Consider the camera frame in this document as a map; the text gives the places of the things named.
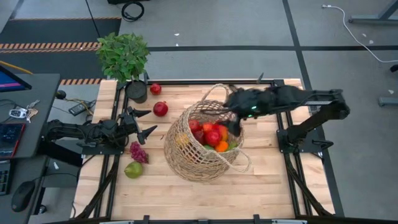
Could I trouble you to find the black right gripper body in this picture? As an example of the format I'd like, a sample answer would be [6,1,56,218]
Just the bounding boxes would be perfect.
[223,86,276,119]

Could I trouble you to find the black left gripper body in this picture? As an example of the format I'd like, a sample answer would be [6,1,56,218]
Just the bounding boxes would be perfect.
[118,111,141,140]

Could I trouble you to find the red orange mango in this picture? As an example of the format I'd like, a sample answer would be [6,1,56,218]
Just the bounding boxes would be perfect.
[216,124,229,141]

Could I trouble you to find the red pomegranate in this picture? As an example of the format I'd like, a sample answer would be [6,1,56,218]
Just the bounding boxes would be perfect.
[152,101,169,118]

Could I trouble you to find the orange citrus fruit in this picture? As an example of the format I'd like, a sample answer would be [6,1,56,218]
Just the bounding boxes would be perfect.
[214,140,229,153]

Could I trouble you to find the round bright red fruit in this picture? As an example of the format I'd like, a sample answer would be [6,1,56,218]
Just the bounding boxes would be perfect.
[204,129,222,147]

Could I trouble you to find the plain red apple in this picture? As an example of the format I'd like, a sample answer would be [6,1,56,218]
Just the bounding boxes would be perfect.
[188,119,202,134]

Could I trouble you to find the dark red pear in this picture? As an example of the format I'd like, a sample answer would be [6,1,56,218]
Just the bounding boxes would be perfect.
[193,129,206,146]

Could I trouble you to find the purple grape bunch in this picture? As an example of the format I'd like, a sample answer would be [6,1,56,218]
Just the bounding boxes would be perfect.
[129,141,149,164]

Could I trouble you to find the green pear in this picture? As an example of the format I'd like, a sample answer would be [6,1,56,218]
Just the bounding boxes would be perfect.
[124,161,144,180]

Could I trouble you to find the black power adapter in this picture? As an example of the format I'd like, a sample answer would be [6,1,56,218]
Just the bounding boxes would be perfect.
[68,101,91,117]

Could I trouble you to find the green potted plant black pot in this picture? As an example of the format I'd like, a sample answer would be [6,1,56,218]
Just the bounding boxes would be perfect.
[95,32,151,105]

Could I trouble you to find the black office desk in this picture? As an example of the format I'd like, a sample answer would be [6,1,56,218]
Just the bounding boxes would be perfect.
[0,73,62,224]

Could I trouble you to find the bunch of keys with fob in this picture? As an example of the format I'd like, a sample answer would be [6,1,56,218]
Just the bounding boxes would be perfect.
[8,99,40,124]

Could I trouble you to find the tablet in red case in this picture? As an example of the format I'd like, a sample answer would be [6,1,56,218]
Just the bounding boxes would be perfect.
[0,122,26,159]

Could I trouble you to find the black hazard-striped floor mat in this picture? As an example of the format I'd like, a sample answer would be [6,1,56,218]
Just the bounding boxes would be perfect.
[0,17,123,86]

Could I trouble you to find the dark computer monitor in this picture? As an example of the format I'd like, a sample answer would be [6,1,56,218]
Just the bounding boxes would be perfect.
[0,64,32,93]

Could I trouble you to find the black computer mouse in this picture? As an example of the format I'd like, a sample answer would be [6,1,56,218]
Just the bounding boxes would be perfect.
[11,180,36,213]

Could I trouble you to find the black keyboard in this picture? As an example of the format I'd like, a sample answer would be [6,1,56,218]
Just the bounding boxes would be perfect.
[0,161,12,197]

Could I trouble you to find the grey metal stand foot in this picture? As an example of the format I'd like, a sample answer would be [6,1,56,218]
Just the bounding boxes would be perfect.
[347,0,398,26]
[378,96,398,107]

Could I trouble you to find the black aluminium rig frame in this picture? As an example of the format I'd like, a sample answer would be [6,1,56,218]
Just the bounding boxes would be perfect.
[71,73,346,224]

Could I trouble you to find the woven straw basket with handles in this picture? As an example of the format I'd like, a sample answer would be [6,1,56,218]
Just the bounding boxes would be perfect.
[164,83,252,183]

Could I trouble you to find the coiled black cable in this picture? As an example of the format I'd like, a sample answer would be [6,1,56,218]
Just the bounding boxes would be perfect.
[120,1,146,22]

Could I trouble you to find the white power cable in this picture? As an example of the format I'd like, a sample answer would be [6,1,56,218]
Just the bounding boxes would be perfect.
[322,3,398,63]

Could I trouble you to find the yellow cable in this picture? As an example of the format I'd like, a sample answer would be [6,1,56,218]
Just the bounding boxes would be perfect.
[0,60,34,75]

